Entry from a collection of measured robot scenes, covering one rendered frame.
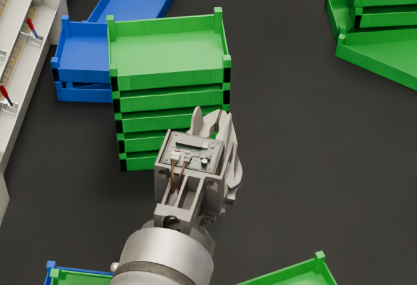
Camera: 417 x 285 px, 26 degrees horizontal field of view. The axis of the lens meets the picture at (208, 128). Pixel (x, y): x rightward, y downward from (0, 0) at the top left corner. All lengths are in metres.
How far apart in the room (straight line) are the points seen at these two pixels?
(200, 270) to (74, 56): 1.90
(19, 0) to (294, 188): 0.90
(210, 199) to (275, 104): 1.76
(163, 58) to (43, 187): 0.49
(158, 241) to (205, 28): 1.59
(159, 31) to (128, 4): 0.61
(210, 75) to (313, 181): 0.46
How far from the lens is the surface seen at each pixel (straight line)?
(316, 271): 2.30
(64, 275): 2.16
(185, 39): 2.39
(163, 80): 2.25
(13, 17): 2.46
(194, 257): 0.86
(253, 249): 2.35
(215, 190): 0.91
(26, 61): 2.61
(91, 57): 2.71
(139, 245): 0.86
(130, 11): 2.97
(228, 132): 0.98
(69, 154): 2.57
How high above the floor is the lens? 1.95
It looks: 49 degrees down
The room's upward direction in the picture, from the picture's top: straight up
